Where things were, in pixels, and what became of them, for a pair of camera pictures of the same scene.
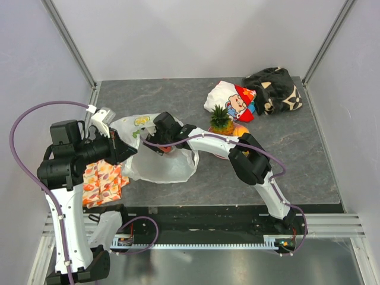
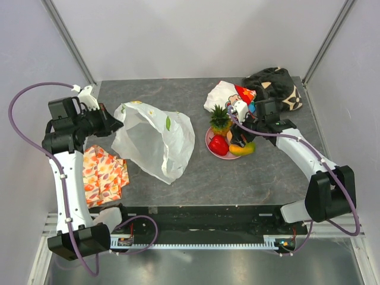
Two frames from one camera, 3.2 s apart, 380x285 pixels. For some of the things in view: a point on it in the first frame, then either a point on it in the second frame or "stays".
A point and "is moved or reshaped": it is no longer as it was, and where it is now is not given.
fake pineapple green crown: (221, 122) stays
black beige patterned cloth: (275, 91) stays
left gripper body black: (107, 148) -> (97, 123)
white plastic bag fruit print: (147, 165) is moved or reshaped
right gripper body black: (158, 138) -> (237, 131)
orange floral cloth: (103, 181) stays
